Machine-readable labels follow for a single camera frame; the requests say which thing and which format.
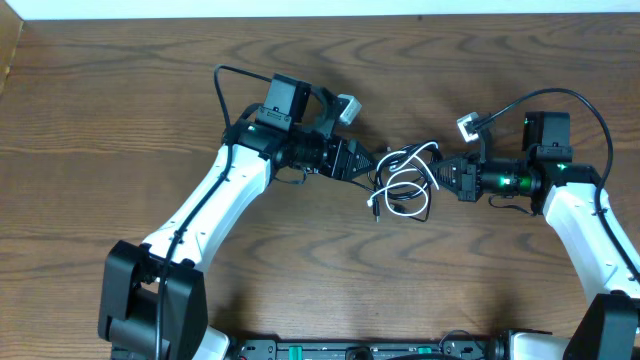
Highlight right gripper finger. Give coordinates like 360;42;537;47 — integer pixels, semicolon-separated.
432;167;462;193
430;156;465;172

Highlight black usb cable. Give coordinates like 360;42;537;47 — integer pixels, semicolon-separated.
372;140;444;224

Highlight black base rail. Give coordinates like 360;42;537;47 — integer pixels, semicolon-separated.
110;339;576;360

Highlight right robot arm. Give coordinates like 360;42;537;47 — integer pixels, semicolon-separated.
431;112;639;359

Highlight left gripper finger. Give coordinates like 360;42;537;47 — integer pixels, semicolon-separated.
347;160;376;179
347;139;376;168

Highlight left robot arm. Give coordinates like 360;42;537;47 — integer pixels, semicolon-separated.
97;74;374;359

